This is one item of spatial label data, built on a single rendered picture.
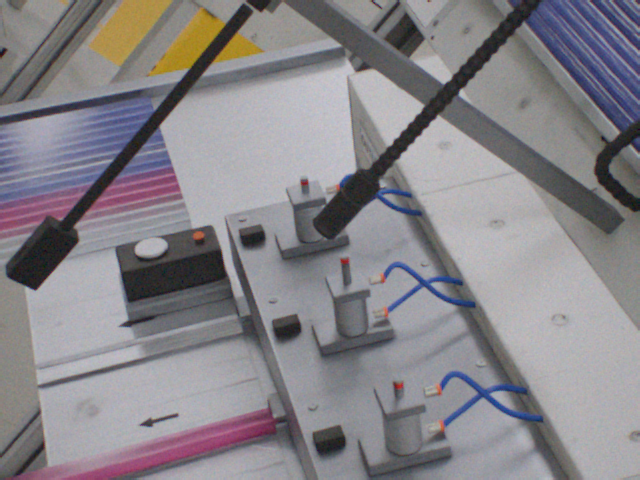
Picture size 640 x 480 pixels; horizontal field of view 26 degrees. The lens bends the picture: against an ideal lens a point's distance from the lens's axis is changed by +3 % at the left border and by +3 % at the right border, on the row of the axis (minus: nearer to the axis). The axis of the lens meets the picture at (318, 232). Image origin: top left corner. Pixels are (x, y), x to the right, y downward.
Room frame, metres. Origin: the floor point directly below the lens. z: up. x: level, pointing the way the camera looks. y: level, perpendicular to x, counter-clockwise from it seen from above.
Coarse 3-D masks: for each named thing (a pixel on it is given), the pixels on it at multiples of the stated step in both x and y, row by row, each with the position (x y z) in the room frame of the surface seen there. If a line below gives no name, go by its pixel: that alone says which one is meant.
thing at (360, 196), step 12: (348, 180) 0.77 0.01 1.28; (360, 180) 0.76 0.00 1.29; (372, 180) 0.76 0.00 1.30; (348, 192) 0.76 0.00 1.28; (360, 192) 0.76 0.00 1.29; (372, 192) 0.76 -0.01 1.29; (336, 204) 0.76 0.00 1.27; (348, 204) 0.76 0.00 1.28; (360, 204) 0.76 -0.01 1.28; (324, 216) 0.76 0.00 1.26; (336, 216) 0.76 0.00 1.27; (348, 216) 0.76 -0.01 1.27; (324, 228) 0.76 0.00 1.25; (336, 228) 0.76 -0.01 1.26
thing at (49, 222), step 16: (48, 224) 0.76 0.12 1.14; (32, 240) 0.76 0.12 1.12; (48, 240) 0.76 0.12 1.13; (64, 240) 0.76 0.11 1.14; (16, 256) 0.76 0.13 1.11; (32, 256) 0.76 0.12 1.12; (48, 256) 0.76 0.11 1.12; (64, 256) 0.77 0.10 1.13; (16, 272) 0.76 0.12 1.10; (32, 272) 0.76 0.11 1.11; (48, 272) 0.77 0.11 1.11; (32, 288) 0.77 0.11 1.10
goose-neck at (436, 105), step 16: (528, 0) 0.76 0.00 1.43; (544, 0) 0.77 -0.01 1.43; (512, 16) 0.76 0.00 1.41; (528, 16) 0.77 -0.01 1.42; (496, 32) 0.77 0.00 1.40; (512, 32) 0.77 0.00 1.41; (480, 48) 0.77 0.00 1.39; (496, 48) 0.77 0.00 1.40; (464, 64) 0.77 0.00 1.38; (480, 64) 0.77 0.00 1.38; (464, 80) 0.77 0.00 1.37; (448, 96) 0.77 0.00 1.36; (432, 112) 0.76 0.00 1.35; (416, 128) 0.76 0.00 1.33; (400, 144) 0.76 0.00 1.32; (384, 160) 0.76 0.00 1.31; (368, 176) 0.76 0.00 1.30
